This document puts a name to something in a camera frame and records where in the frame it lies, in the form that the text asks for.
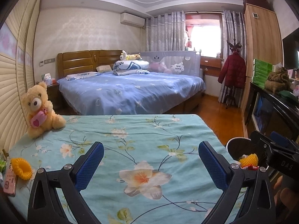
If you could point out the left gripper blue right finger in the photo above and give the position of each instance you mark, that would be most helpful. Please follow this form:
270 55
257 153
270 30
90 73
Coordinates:
252 187

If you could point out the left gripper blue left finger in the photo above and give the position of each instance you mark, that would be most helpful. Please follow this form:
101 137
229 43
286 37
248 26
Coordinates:
44 203

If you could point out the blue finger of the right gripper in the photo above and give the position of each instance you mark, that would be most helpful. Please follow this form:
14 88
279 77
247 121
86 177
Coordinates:
280 140

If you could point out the yellow foam fruit net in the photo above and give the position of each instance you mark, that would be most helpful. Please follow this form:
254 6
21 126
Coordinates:
249 160

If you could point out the red chip bag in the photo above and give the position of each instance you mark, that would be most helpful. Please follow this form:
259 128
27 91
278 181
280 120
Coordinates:
250 167

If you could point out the black round trash bin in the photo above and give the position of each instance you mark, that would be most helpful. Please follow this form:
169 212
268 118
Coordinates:
238 146

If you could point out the person's right hand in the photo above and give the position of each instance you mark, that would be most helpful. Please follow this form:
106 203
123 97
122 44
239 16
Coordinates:
285 195

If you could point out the black cabinet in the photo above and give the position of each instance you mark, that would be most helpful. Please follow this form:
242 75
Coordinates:
267 112

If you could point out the pink phone case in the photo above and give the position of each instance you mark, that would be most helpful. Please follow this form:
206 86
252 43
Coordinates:
10 181

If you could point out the brown plush toy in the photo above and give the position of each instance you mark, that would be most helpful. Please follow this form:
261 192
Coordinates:
278 81

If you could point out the green box stack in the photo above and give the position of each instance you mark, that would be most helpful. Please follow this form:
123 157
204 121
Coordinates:
261 70

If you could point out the red jacket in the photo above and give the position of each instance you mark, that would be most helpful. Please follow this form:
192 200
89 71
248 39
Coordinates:
233 73

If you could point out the beige teddy bear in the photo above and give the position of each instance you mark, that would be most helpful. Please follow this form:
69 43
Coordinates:
41 115

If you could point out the tall wooden wardrobe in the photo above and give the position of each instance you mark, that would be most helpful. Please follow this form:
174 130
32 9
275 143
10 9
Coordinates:
263 39

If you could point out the wooden desk under window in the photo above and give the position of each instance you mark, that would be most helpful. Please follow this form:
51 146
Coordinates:
210 66

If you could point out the coat stand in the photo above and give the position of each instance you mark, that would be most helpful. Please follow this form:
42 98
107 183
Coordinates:
230 99

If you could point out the wooden nightstand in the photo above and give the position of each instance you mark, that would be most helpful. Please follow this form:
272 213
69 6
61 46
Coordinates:
54 95

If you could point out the floral teal bed sheet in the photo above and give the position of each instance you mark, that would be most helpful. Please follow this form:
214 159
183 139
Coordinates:
150 172

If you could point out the tissue pack on nightstand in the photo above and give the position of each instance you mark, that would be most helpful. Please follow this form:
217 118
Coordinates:
47 79

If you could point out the blue patterned pillow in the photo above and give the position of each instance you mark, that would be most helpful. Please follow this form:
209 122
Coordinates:
81 75

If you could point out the blue bed cover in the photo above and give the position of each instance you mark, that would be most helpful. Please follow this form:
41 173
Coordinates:
109 94

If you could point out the wooden headboard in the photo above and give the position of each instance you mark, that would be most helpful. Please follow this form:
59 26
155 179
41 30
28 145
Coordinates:
84 61

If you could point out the beige pillow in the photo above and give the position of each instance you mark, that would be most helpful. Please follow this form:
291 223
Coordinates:
103 68

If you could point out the grey left curtain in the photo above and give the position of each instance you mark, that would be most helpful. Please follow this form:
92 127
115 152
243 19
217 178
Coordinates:
165 32

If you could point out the folded blue white quilt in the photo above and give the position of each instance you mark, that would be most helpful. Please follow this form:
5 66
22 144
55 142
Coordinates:
127 67

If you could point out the yellow plush dog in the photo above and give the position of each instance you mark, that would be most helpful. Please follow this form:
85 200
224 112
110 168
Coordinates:
125 56

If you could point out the louvered wardrobe doors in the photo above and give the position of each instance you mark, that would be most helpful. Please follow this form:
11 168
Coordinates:
17 37

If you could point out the white air conditioner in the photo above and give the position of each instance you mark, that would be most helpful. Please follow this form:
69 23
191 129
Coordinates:
132 20

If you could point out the grey bed guard rail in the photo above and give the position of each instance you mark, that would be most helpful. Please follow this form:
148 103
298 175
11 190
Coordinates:
174 62

